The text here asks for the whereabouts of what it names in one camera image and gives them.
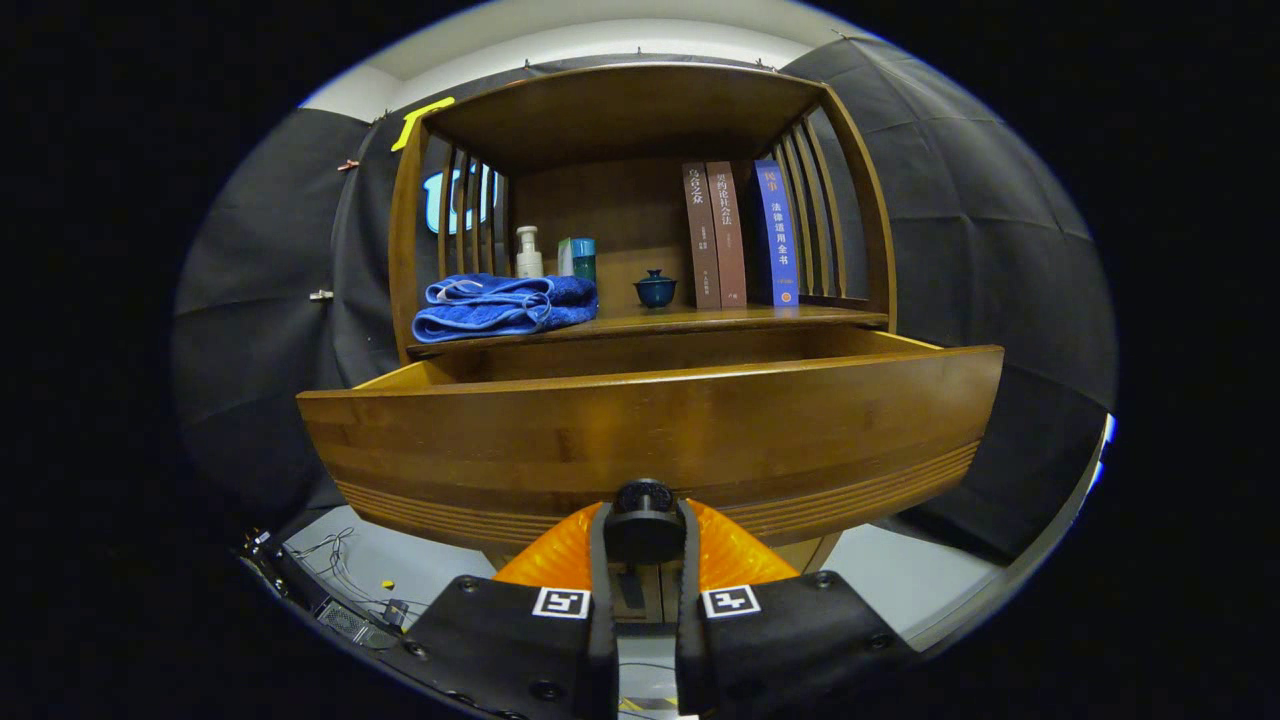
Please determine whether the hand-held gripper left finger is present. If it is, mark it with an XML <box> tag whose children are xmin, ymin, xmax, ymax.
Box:
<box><xmin>405</xmin><ymin>500</ymin><xmax>621</xmax><ymax>720</ymax></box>

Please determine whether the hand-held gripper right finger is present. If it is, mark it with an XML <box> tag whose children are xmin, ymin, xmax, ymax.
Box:
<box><xmin>675</xmin><ymin>498</ymin><xmax>916</xmax><ymax>720</ymax></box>

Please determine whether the wooden countertop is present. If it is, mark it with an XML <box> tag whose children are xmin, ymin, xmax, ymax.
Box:
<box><xmin>405</xmin><ymin>303</ymin><xmax>889</xmax><ymax>356</ymax></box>

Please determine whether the brown wooden cabinet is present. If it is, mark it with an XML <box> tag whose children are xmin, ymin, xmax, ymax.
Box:
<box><xmin>388</xmin><ymin>62</ymin><xmax>899</xmax><ymax>626</ymax></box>

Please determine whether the grey electronic box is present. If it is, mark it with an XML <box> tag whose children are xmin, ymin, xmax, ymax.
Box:
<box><xmin>315</xmin><ymin>598</ymin><xmax>401</xmax><ymax>646</ymax></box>

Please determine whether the blue folded towel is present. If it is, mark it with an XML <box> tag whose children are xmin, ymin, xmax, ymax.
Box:
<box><xmin>412</xmin><ymin>273</ymin><xmax>599</xmax><ymax>344</ymax></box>

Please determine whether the dark brown book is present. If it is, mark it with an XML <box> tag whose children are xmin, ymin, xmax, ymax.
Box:
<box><xmin>682</xmin><ymin>162</ymin><xmax>722</xmax><ymax>310</ymax></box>

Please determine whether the light brown book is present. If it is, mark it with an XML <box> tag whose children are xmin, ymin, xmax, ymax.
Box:
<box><xmin>706</xmin><ymin>161</ymin><xmax>748</xmax><ymax>309</ymax></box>

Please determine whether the blue book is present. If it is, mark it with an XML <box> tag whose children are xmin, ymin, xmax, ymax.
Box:
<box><xmin>752</xmin><ymin>160</ymin><xmax>800</xmax><ymax>307</ymax></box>

